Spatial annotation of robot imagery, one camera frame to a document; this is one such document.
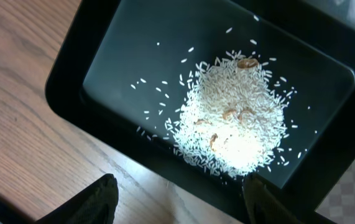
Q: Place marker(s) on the dark brown serving tray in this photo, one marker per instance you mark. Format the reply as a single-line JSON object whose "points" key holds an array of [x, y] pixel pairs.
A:
{"points": [[351, 189]]}

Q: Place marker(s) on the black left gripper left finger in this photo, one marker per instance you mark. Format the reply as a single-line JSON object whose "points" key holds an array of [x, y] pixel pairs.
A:
{"points": [[96, 204]]}

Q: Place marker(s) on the black waste tray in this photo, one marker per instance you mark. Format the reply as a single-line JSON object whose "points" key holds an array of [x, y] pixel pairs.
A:
{"points": [[113, 44]]}

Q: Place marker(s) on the pile of rice grains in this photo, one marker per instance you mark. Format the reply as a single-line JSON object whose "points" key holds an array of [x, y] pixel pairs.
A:
{"points": [[231, 119]]}

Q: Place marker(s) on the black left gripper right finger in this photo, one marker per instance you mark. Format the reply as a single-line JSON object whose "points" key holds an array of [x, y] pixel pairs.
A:
{"points": [[262, 206]]}

